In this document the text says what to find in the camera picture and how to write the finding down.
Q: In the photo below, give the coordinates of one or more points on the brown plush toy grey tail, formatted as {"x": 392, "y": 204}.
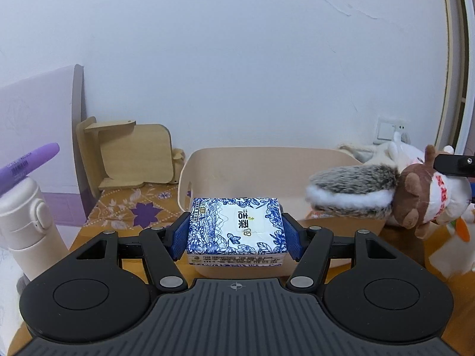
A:
{"x": 408, "y": 189}

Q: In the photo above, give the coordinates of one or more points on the round wooden frame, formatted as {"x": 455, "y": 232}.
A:
{"x": 454, "y": 81}

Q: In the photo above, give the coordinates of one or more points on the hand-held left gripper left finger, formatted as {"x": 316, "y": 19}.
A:
{"x": 180, "y": 237}

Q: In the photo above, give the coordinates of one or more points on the large white plush animal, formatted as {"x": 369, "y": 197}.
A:
{"x": 378, "y": 154}

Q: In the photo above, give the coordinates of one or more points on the beige plastic storage bin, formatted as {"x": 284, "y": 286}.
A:
{"x": 241, "y": 170}

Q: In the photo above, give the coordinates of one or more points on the white and purple board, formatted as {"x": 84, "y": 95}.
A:
{"x": 37, "y": 118}

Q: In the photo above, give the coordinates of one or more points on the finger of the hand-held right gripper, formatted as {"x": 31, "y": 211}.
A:
{"x": 456, "y": 165}
{"x": 472, "y": 207}

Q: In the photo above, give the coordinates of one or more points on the blue floral tissue pack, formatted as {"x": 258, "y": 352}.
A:
{"x": 237, "y": 230}

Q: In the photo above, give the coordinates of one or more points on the small wooden stand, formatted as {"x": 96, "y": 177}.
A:
{"x": 137, "y": 152}

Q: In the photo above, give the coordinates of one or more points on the white thermos bottle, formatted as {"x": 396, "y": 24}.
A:
{"x": 26, "y": 222}

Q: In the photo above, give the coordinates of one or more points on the white wall socket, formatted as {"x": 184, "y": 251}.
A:
{"x": 387, "y": 129}

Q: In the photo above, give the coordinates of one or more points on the purple marker pen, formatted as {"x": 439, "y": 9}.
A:
{"x": 26, "y": 163}

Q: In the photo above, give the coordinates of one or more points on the yellow floral tablecloth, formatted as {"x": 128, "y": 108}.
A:
{"x": 122, "y": 211}

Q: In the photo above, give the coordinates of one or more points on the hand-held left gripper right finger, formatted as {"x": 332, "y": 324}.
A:
{"x": 291, "y": 235}

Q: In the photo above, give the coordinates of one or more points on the small wooden figure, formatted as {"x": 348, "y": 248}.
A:
{"x": 178, "y": 155}

